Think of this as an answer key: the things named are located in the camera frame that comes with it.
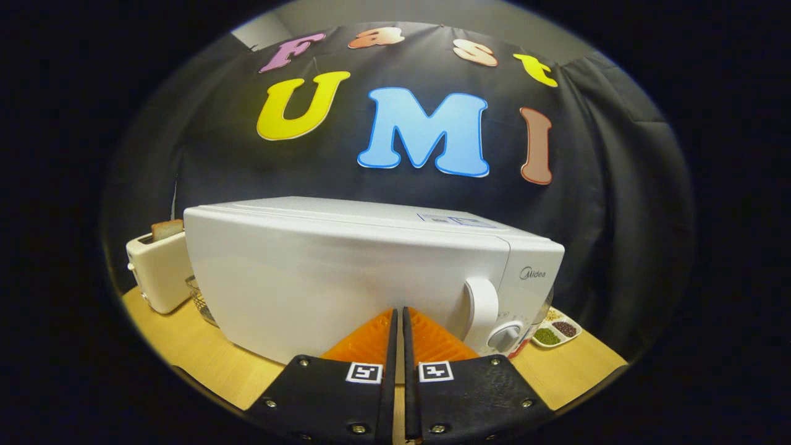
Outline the white microwave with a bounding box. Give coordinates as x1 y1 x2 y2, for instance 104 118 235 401
183 196 565 367

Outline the wire mesh basket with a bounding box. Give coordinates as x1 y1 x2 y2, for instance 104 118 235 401
185 275 219 328

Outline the toasted bread slice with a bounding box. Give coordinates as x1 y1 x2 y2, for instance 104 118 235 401
151 219 185 244

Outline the cream toaster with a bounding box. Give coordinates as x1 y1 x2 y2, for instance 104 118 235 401
126 229 194 315

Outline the divided dish of beans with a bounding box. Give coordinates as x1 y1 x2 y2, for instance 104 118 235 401
531 307 583 349

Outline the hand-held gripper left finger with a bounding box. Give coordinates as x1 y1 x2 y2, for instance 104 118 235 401
247 308 397 445

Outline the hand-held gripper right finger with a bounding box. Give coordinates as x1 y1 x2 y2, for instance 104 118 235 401
403 307 554 445

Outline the clear plastic bottle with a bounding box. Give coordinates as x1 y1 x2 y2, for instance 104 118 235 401
510 289 556 360

